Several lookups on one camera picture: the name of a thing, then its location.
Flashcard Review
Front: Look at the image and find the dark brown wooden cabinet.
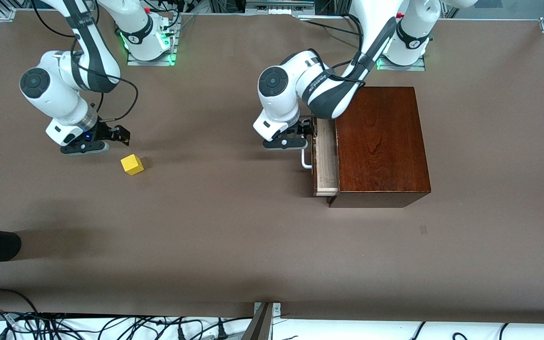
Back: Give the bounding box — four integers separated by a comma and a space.
327, 86, 432, 208

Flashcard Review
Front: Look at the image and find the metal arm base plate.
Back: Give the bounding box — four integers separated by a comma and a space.
375, 52, 426, 72
127, 19, 178, 67

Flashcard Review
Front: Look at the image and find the grey device box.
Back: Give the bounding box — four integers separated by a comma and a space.
246, 0, 315, 15

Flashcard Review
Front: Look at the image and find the brown table cover sheet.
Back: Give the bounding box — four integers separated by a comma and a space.
0, 9, 544, 324

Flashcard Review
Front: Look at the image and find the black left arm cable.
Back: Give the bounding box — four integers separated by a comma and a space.
307, 14, 367, 88

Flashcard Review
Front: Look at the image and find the black base power cable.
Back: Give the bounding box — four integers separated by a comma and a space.
296, 14, 362, 36

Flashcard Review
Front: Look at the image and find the grey curved cable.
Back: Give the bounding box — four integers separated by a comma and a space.
0, 289, 39, 315

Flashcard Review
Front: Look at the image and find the tangled black cable bundle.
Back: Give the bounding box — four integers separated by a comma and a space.
0, 307, 254, 340

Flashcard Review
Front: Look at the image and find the aluminium bracket profile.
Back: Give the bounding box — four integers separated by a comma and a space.
252, 301, 282, 340

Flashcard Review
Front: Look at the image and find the wooden drawer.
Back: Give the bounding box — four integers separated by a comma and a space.
312, 117, 340, 196

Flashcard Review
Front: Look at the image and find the yellow wooden block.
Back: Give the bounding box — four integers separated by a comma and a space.
120, 154, 145, 176

